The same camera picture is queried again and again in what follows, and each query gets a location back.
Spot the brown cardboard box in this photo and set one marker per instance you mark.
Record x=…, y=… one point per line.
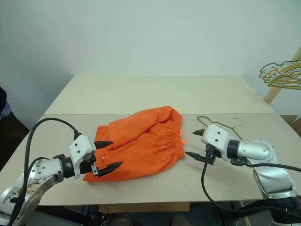
x=292, y=121

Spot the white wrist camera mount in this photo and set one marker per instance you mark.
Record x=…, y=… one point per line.
x=81, y=146
x=216, y=137

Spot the wooden clothes rack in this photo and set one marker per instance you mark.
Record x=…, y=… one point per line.
x=277, y=87

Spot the orange shorts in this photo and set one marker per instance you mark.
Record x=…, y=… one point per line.
x=145, y=146

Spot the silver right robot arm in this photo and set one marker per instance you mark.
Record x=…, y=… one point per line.
x=258, y=150

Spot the dark bulky object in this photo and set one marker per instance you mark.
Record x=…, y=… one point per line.
x=3, y=103

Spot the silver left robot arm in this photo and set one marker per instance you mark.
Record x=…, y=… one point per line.
x=44, y=173

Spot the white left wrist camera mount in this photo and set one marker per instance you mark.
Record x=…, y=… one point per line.
x=81, y=146

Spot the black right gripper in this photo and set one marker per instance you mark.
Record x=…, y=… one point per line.
x=210, y=154

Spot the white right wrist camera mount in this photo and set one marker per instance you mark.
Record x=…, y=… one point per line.
x=216, y=137

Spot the dark rounded shape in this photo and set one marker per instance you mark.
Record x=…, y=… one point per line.
x=179, y=220

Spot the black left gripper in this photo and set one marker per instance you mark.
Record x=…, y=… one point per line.
x=87, y=166

